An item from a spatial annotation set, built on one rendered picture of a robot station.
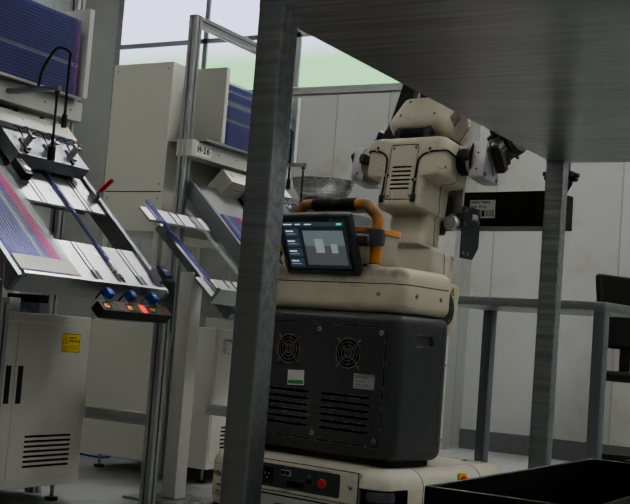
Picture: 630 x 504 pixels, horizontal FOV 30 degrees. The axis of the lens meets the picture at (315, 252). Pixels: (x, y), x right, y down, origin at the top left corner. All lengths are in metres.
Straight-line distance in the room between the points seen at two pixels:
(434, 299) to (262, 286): 2.11
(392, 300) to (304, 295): 0.30
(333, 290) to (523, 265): 4.25
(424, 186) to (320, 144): 4.64
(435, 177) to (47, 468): 1.58
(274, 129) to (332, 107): 7.01
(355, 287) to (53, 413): 1.26
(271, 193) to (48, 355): 2.85
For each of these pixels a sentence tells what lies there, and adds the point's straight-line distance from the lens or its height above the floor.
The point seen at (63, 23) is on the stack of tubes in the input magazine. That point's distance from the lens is 4.20.
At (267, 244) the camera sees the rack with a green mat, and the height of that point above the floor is 0.69.
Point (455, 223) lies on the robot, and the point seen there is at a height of 0.99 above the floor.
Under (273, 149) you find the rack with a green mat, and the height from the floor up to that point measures 0.78.
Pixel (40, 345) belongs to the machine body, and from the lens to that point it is 3.90.
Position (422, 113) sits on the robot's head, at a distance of 3.63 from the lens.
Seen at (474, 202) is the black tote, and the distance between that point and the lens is 3.87.
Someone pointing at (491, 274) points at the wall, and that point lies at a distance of 7.47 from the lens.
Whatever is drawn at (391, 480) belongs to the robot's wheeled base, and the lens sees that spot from 3.05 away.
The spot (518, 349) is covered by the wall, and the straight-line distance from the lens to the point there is 7.38.
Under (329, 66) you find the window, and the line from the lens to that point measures 8.20.
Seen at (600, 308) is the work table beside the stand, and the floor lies 0.78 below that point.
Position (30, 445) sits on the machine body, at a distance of 3.92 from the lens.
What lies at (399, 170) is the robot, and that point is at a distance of 3.56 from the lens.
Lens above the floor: 0.60
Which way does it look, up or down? 4 degrees up
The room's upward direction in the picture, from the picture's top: 4 degrees clockwise
